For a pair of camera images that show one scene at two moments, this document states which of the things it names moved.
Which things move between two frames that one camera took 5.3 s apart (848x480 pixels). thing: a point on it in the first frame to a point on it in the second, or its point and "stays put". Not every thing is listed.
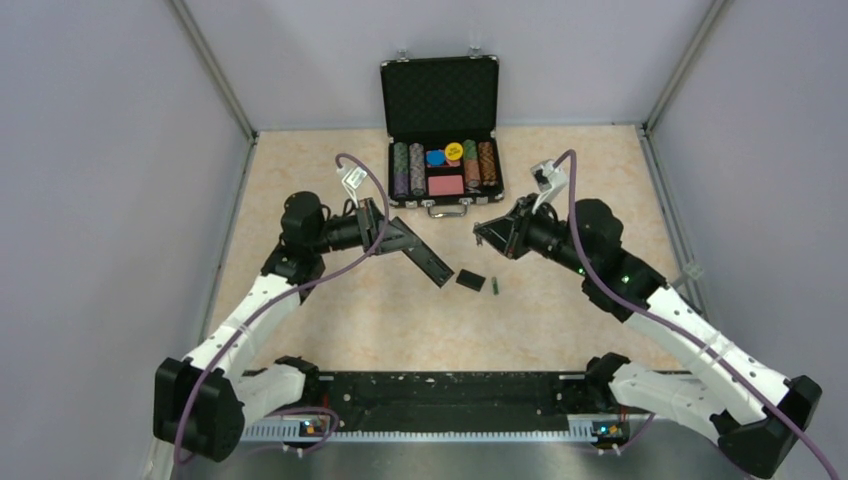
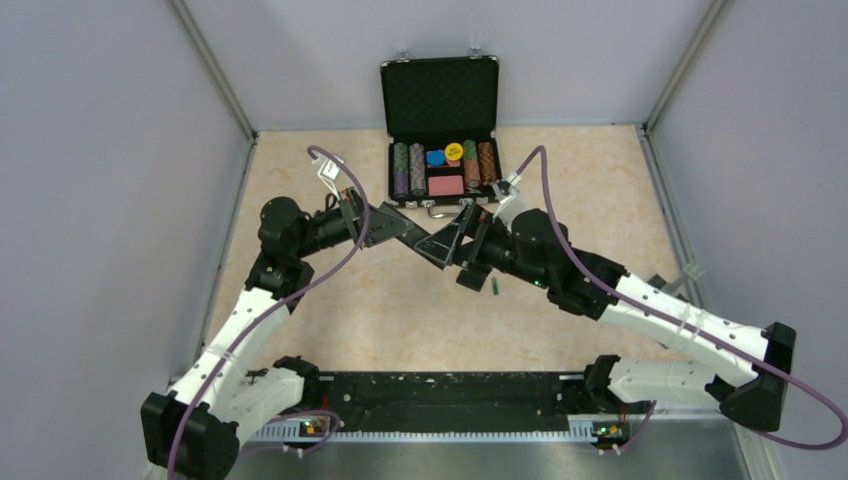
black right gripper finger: x=498 y=244 to x=439 y=246
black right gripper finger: x=506 y=226 to x=462 y=233
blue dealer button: x=435 y=158 stays put
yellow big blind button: x=453 y=151 stays put
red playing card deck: x=445 y=185 stays put
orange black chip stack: x=488 y=163 stays put
